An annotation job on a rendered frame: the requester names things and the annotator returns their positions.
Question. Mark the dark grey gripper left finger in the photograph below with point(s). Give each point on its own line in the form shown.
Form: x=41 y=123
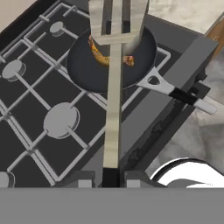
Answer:
x=84 y=178

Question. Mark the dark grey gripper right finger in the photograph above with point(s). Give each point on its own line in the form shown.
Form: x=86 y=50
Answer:
x=134 y=178

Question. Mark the white plate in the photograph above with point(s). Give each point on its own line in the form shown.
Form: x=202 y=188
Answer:
x=189 y=172

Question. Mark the browned chicken piece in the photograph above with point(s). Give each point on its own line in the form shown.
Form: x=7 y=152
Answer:
x=100 y=57

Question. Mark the black gas hob grey grates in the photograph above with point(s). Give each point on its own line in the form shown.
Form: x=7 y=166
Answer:
x=49 y=96

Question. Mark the wooden cupboard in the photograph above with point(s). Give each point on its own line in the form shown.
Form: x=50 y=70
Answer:
x=217 y=35

